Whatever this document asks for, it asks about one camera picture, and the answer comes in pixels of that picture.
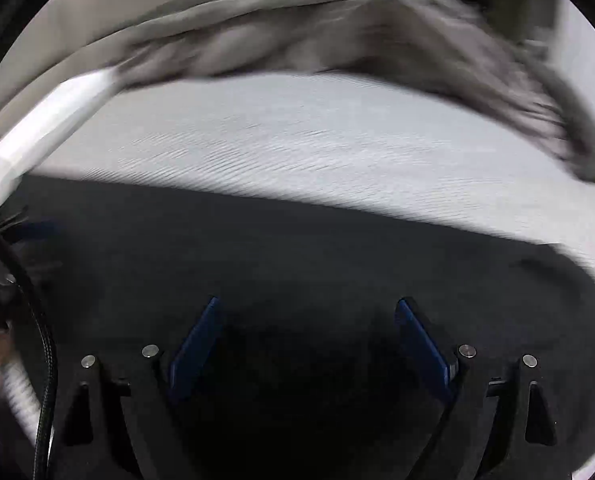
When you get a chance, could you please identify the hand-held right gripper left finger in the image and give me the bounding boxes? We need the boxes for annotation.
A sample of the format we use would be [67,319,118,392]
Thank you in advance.
[52,296,226,480]

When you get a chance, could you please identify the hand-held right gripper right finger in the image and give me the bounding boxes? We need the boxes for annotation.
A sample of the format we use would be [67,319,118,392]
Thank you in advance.
[395,297,574,480]

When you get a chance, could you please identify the black pants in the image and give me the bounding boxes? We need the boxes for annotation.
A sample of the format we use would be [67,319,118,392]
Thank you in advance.
[7,172,595,480]

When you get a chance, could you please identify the white pillow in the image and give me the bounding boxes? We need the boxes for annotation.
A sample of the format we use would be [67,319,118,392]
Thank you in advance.
[0,69,120,221]

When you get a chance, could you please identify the white mattress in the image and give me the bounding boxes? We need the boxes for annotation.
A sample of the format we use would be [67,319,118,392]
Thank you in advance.
[24,71,595,466]

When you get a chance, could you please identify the grey blanket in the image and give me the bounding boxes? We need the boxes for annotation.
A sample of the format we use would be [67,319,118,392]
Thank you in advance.
[106,0,595,187]

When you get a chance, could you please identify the black braided cable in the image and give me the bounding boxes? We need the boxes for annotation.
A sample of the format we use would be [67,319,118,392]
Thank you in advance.
[0,237,59,480]

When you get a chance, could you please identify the white ribbed hose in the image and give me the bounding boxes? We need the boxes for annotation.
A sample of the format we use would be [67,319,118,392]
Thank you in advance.
[0,357,55,448]

